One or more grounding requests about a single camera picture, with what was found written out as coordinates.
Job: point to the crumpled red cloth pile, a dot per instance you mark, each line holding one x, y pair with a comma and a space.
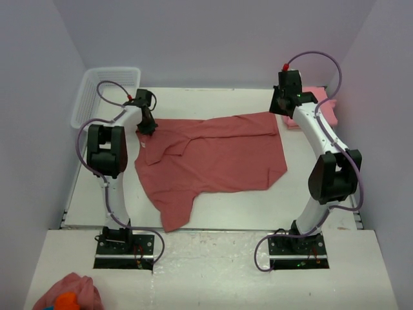
88, 296

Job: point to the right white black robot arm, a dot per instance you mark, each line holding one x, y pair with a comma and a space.
336, 171

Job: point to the orange blue toy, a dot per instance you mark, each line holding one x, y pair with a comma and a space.
66, 301

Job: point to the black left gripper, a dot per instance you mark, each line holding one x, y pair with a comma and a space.
146, 126

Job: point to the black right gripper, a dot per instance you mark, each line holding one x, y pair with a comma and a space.
281, 105

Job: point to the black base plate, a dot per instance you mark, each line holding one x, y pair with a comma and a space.
297, 254
122, 249

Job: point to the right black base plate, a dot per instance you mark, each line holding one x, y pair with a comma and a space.
297, 254

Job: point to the red polo t shirt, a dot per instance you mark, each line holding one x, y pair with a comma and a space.
186, 157

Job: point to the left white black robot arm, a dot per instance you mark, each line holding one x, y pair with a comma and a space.
107, 158

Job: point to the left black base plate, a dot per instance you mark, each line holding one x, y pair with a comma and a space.
122, 249

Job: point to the white plastic basket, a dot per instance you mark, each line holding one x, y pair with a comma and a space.
87, 101

